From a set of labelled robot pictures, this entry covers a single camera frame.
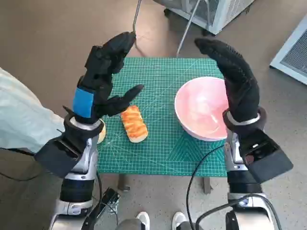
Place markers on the slanted grey metal tube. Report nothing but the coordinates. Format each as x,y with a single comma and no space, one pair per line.
189,26

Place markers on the round pale toy bread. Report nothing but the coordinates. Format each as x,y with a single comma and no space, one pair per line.
102,134

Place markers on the long orange striped toy bread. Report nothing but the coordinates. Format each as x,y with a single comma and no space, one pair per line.
134,124

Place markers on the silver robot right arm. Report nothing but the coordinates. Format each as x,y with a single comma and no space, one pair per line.
239,182

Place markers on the green cutting mat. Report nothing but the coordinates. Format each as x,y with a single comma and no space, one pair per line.
163,143

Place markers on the bare black robot left hand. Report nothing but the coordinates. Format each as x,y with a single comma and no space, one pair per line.
100,79

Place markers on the black gloved robot right hand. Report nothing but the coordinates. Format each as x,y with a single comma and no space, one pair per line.
239,83

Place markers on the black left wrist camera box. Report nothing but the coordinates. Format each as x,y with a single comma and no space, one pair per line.
57,155

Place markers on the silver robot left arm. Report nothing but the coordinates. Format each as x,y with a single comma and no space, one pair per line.
76,187

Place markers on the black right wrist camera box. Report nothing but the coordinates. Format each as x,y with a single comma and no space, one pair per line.
268,158

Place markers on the white robot right foot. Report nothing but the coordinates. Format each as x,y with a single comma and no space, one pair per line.
178,219

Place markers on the black stand bar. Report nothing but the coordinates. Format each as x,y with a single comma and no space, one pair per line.
108,201

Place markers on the grey metal leg with caster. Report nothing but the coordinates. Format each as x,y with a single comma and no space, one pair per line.
136,14

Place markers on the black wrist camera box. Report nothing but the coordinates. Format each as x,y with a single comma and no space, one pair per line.
57,155
268,158

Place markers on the white robot foot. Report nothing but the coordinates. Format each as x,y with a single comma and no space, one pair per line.
143,219
178,219

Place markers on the grey robot left leg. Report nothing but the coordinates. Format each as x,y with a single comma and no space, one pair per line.
129,225

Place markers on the pink bowl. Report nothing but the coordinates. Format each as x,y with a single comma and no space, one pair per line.
199,105

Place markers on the brown table leg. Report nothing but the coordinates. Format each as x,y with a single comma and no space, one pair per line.
207,185
124,183

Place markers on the white framed vent panel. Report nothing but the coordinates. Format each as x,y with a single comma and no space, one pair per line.
295,55

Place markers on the white robot left foot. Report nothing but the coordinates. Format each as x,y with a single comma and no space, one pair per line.
143,219

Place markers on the white appliance cabinet on casters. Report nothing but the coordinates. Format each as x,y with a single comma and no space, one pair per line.
230,14

